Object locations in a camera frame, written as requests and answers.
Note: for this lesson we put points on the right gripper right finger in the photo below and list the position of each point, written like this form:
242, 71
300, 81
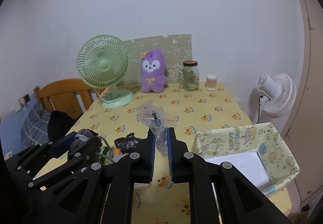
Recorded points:
218, 193

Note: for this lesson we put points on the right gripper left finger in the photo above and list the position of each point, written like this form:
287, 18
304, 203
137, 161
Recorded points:
120, 179

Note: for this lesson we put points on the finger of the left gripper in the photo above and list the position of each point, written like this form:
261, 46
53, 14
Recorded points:
75, 170
24, 166

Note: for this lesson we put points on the white cloth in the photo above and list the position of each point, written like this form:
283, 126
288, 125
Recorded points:
140, 186

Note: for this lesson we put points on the green tissue pack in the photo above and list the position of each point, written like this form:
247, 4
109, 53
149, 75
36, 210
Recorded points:
114, 153

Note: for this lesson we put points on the black plastic bag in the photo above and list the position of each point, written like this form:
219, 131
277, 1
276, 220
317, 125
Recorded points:
130, 143

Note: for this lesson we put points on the clear plastic bag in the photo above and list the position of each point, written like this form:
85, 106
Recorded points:
158, 122

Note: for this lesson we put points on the plaid blue pillow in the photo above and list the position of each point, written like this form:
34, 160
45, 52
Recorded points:
35, 128

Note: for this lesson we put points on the patterned storage box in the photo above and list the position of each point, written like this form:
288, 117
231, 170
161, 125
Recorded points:
257, 151

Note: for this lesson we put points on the black garment on chair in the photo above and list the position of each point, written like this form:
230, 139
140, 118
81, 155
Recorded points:
59, 124

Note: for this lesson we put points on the purple plush bunny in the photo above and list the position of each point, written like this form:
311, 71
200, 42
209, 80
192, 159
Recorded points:
153, 70

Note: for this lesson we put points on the beige door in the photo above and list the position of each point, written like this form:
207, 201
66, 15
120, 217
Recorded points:
303, 130

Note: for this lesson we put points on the glass jar with lid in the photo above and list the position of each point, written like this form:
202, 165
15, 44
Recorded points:
189, 76

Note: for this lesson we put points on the green desk fan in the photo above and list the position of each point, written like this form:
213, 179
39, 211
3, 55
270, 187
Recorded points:
102, 63

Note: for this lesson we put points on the cotton swab container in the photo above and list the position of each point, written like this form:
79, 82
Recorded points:
211, 82

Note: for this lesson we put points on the white floor fan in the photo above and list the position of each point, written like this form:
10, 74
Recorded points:
277, 95

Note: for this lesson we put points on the wall power outlet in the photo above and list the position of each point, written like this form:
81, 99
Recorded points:
24, 100

